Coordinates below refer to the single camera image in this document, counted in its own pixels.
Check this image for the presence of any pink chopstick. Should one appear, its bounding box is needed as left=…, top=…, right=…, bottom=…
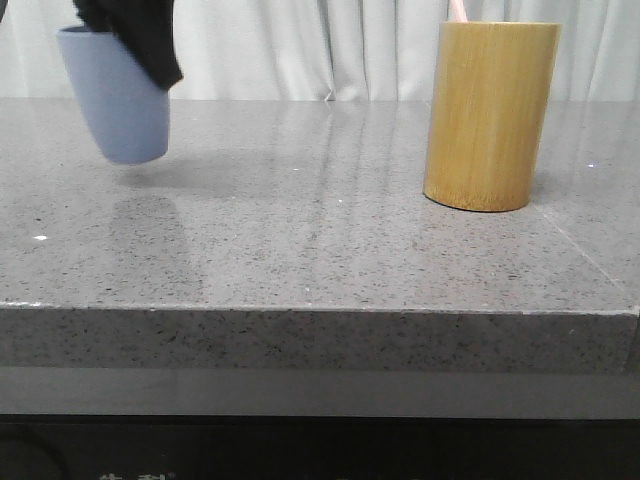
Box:
left=449, top=0, right=468, bottom=23

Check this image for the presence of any bamboo cylinder holder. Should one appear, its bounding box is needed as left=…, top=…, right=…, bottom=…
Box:
left=423, top=21, right=561, bottom=212

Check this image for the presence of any white pleated curtain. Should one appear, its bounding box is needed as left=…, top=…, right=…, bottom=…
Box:
left=1, top=1, right=639, bottom=102

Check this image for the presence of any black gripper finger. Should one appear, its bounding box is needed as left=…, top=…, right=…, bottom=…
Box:
left=73, top=0, right=183, bottom=92

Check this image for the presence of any blue plastic cup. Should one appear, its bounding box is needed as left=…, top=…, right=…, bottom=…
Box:
left=56, top=26, right=170, bottom=165

